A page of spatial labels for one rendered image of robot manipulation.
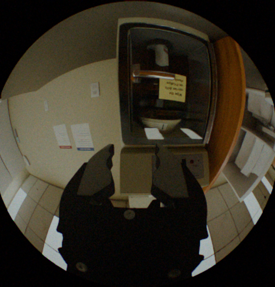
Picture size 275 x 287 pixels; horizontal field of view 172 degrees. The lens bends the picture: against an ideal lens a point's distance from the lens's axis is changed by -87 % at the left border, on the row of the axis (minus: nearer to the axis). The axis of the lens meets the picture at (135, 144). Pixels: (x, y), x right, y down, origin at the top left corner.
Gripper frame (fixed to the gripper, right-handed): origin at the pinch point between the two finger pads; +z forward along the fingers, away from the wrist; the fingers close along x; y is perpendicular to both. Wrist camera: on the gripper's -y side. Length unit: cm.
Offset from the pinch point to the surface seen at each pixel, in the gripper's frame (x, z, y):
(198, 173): 21.2, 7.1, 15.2
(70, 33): -22.7, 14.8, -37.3
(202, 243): 89, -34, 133
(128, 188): -2.4, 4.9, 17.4
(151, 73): 3.4, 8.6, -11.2
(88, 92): -37, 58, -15
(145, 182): 2.8, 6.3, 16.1
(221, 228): 130, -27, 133
